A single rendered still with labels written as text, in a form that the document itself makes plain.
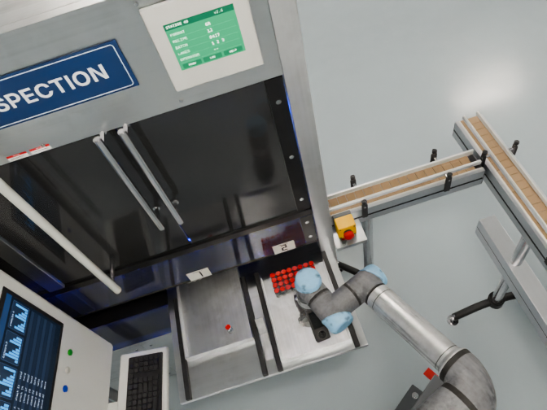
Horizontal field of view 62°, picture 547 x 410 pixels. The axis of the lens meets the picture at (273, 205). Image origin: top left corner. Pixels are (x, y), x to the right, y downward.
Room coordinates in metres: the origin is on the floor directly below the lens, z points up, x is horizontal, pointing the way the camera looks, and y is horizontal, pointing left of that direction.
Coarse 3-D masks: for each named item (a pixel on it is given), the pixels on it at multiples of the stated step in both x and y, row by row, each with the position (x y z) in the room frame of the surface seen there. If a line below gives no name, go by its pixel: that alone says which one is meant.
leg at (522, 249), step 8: (520, 240) 0.75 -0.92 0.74; (520, 248) 0.73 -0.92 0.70; (528, 248) 0.71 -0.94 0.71; (512, 256) 0.75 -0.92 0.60; (520, 256) 0.72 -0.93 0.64; (520, 264) 0.71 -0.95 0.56; (504, 280) 0.73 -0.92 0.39; (496, 288) 0.75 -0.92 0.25; (504, 288) 0.72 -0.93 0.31; (496, 296) 0.73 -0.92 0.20
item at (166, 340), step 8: (160, 336) 0.91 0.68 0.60; (168, 336) 0.91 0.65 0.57; (136, 344) 0.91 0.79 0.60; (144, 344) 0.91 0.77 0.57; (152, 344) 0.91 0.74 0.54; (160, 344) 0.91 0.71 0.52; (168, 344) 0.91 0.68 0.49; (112, 352) 0.91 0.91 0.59; (120, 352) 0.91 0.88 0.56; (128, 352) 0.91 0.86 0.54; (112, 360) 0.91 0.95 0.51; (112, 368) 0.91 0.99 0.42; (112, 376) 0.91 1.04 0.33; (112, 384) 0.91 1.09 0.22
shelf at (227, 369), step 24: (264, 264) 0.93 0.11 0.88; (288, 264) 0.90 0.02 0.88; (336, 264) 0.83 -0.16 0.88; (360, 336) 0.53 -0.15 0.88; (192, 360) 0.64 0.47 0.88; (216, 360) 0.61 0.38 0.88; (240, 360) 0.59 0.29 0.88; (312, 360) 0.50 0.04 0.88; (192, 384) 0.56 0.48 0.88; (216, 384) 0.53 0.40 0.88; (240, 384) 0.50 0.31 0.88
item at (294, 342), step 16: (320, 272) 0.82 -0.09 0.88; (272, 288) 0.82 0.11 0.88; (272, 304) 0.76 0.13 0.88; (288, 304) 0.73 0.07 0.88; (272, 320) 0.69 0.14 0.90; (288, 320) 0.68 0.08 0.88; (288, 336) 0.62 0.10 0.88; (304, 336) 0.60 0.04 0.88; (336, 336) 0.56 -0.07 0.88; (288, 352) 0.56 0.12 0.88; (304, 352) 0.53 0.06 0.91
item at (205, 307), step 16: (224, 272) 0.96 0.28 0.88; (176, 288) 0.94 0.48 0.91; (192, 288) 0.93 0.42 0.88; (208, 288) 0.91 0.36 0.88; (224, 288) 0.89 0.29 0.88; (240, 288) 0.85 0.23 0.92; (192, 304) 0.86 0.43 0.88; (208, 304) 0.84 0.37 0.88; (224, 304) 0.82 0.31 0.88; (240, 304) 0.80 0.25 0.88; (192, 320) 0.80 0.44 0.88; (208, 320) 0.78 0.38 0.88; (224, 320) 0.76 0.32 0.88; (240, 320) 0.74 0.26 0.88; (192, 336) 0.73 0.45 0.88; (208, 336) 0.71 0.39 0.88; (224, 336) 0.69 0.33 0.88; (240, 336) 0.67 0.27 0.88; (192, 352) 0.67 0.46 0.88; (208, 352) 0.64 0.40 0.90
